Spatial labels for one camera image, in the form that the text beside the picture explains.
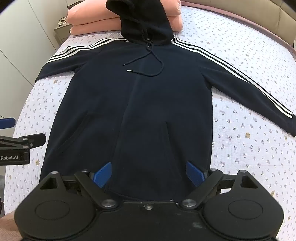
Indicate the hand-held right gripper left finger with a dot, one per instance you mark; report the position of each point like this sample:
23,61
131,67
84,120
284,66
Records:
103,174

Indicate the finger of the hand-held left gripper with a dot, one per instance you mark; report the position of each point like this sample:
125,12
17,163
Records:
8,122
34,138

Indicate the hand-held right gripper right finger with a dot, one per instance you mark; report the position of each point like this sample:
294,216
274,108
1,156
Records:
193,172

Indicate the navy striped-sleeve hoodie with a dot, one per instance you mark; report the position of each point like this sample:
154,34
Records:
143,111

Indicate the white wardrobe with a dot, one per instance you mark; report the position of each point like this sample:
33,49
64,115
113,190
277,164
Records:
20,53

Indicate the floral white quilt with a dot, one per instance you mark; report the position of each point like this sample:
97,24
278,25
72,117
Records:
242,104

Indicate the beige nightstand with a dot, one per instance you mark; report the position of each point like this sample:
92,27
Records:
60,32

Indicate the pink folded blanket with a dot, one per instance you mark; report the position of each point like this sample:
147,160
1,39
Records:
92,11
97,27

